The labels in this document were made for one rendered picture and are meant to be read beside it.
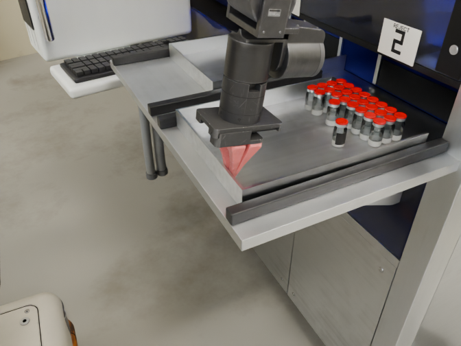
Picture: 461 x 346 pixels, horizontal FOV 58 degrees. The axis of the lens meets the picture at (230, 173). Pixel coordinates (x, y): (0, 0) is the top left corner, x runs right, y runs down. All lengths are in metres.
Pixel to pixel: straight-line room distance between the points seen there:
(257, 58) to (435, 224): 0.49
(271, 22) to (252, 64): 0.05
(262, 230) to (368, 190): 0.18
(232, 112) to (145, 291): 1.18
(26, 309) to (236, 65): 1.00
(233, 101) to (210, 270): 1.20
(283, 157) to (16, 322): 0.90
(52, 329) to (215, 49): 0.85
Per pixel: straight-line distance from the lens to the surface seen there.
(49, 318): 1.30
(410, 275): 0.95
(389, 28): 0.82
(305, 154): 0.70
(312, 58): 0.56
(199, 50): 1.12
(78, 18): 1.37
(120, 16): 1.41
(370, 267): 1.04
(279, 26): 0.50
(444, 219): 0.83
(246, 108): 0.53
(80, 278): 1.74
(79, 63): 1.27
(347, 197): 0.63
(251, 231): 0.55
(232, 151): 0.55
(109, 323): 1.59
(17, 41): 4.01
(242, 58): 0.51
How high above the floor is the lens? 1.26
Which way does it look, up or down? 36 degrees down
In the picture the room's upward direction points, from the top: straight up
